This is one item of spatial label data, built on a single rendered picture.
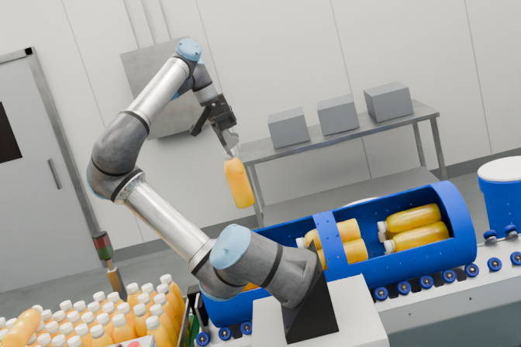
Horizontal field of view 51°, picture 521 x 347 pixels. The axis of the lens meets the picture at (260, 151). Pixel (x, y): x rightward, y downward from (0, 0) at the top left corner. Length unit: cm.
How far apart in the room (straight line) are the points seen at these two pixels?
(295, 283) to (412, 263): 57
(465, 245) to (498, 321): 31
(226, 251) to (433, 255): 75
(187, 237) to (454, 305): 92
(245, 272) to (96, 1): 414
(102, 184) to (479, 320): 126
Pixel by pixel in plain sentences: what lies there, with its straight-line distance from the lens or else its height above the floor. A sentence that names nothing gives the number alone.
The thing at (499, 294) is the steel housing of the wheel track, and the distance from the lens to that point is 196.
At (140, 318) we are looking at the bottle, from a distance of 191.
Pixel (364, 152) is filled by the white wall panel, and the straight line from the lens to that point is 523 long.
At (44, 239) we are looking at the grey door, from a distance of 577.
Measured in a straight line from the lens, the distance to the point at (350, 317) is 142.
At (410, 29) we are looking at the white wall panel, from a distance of 518.
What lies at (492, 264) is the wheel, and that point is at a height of 97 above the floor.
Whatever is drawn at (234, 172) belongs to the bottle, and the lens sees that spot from 187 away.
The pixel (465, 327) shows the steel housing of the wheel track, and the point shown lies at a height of 78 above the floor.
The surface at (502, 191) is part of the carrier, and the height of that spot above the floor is 98.
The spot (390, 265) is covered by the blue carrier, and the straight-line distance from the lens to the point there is 178.
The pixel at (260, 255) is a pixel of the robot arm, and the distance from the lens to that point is 131.
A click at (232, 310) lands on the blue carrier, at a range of 180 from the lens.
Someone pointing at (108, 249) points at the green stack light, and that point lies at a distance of 229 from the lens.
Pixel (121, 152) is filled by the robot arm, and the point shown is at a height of 167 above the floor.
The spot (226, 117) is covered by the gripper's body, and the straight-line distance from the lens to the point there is 182.
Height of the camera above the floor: 189
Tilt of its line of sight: 13 degrees down
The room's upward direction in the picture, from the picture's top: 15 degrees counter-clockwise
